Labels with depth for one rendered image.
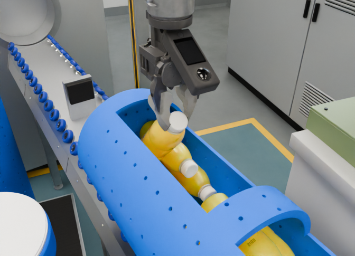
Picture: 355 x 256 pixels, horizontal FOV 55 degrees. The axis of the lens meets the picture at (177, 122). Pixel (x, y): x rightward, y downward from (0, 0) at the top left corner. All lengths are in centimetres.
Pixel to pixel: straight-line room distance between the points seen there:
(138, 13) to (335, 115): 87
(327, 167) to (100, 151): 49
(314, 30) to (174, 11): 207
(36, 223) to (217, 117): 230
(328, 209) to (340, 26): 167
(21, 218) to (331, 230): 70
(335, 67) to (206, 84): 197
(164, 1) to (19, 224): 56
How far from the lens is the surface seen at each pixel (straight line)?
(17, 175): 168
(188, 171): 79
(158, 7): 54
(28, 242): 81
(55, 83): 159
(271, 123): 297
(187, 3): 54
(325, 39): 249
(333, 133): 83
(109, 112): 79
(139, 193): 63
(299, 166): 90
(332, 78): 249
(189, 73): 52
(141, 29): 144
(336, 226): 87
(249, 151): 262
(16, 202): 89
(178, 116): 65
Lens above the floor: 164
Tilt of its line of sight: 35 degrees down
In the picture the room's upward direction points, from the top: straight up
